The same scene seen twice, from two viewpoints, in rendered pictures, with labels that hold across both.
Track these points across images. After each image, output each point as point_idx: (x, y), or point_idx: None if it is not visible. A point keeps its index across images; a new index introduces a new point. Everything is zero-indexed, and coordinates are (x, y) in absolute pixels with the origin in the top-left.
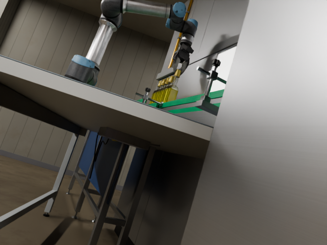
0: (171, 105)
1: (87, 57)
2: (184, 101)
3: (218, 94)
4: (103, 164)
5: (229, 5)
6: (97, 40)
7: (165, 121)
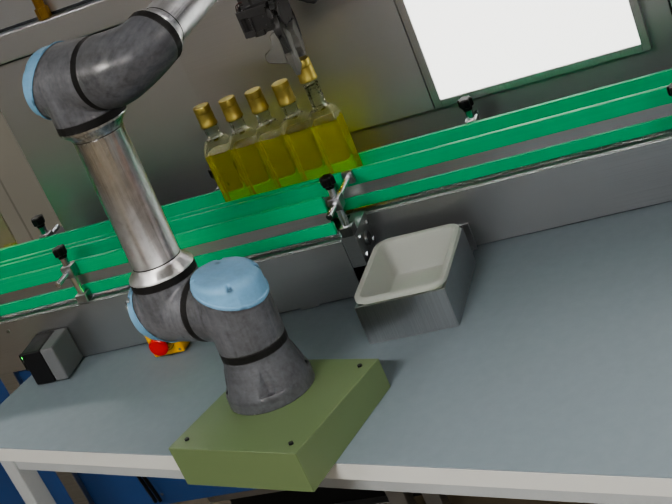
0: (415, 168)
1: (160, 259)
2: (483, 146)
3: (625, 107)
4: None
5: None
6: (138, 193)
7: None
